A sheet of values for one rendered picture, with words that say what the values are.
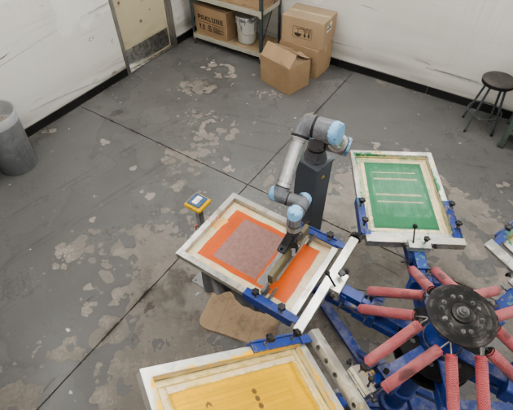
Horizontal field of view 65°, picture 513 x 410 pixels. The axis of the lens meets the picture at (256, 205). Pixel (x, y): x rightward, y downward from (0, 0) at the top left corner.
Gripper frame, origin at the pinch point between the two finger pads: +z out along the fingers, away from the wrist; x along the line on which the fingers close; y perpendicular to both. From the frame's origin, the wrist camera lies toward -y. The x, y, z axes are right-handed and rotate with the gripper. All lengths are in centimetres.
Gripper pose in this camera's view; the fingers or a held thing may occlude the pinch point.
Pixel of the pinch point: (289, 254)
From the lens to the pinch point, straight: 227.0
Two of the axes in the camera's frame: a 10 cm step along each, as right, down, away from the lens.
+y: 5.5, -6.3, 5.5
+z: 0.1, 6.6, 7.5
